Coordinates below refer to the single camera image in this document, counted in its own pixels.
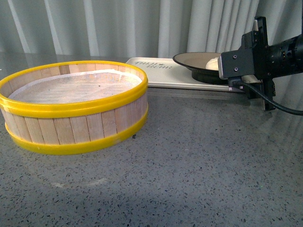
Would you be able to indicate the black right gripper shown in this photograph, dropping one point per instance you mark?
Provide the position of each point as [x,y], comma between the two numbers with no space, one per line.
[260,83]

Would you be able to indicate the white steamed bun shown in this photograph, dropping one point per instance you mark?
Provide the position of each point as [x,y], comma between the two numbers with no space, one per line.
[212,64]

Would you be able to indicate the beige plate black rim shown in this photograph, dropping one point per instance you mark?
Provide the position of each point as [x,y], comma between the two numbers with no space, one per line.
[196,62]

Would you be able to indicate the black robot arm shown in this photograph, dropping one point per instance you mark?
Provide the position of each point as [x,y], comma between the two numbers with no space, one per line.
[284,59]

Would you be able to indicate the white bear tray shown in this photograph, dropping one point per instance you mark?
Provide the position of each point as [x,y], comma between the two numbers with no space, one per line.
[165,73]

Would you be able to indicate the white steamer liner cloth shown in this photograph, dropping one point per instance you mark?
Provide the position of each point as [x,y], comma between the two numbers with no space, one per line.
[76,87]

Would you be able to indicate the wooden steamer basket yellow rims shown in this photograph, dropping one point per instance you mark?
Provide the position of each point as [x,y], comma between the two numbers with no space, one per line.
[73,128]

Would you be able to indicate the grey curtain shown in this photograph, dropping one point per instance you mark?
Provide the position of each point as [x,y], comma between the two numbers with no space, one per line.
[134,28]

